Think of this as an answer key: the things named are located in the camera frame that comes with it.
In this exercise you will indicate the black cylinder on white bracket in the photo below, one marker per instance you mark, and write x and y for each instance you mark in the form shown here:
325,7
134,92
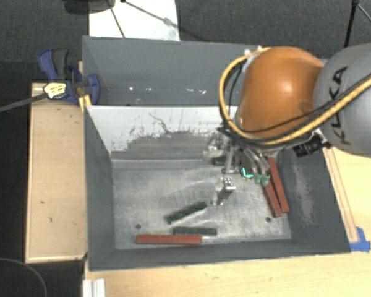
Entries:
309,147

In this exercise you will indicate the red-brown flat block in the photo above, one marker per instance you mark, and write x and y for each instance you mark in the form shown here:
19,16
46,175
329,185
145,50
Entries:
272,203
279,190
168,239

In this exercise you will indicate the grey metal bin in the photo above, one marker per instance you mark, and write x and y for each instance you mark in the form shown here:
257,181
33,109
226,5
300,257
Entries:
160,181

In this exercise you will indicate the dark green flat block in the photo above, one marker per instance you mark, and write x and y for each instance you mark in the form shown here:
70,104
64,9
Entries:
194,231
187,212

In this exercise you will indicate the pale wood board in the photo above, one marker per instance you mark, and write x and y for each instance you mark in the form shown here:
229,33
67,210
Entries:
55,178

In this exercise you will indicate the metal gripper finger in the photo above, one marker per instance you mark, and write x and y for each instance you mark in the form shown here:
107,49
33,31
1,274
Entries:
228,185
214,148

